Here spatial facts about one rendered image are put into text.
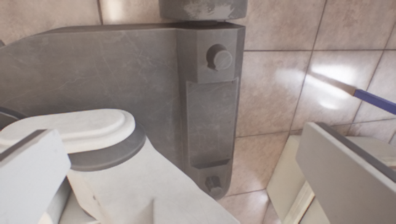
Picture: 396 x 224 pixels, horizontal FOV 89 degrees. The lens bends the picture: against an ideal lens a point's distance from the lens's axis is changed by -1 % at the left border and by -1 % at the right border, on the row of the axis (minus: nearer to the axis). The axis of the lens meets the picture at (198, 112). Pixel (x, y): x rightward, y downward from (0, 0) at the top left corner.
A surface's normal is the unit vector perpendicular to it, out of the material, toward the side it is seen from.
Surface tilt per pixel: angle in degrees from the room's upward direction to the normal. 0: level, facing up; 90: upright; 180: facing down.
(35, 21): 0
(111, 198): 90
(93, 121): 90
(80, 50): 0
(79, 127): 90
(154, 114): 0
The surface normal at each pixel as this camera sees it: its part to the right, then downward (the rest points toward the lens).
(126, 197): 0.00, -0.88
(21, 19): 0.24, 0.46
